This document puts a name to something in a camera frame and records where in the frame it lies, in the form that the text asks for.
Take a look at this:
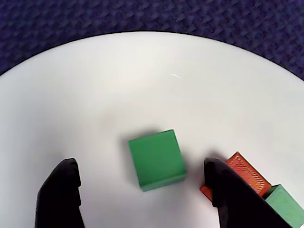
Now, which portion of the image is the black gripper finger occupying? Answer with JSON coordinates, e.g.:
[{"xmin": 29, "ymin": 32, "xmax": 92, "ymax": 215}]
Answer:
[
  {"xmin": 204, "ymin": 157, "xmax": 295, "ymax": 228},
  {"xmin": 34, "ymin": 158, "xmax": 86, "ymax": 228}
]

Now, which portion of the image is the red cube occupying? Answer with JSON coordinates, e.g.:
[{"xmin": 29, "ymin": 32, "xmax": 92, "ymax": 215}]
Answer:
[{"xmin": 199, "ymin": 152, "xmax": 273, "ymax": 202}]

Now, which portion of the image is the green cube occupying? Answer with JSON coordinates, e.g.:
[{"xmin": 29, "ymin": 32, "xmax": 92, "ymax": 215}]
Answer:
[
  {"xmin": 265, "ymin": 184, "xmax": 304, "ymax": 228},
  {"xmin": 128, "ymin": 129, "xmax": 187, "ymax": 192}
]

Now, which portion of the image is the white round plate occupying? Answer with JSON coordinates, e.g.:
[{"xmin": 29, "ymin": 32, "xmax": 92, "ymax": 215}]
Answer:
[{"xmin": 0, "ymin": 30, "xmax": 304, "ymax": 228}]

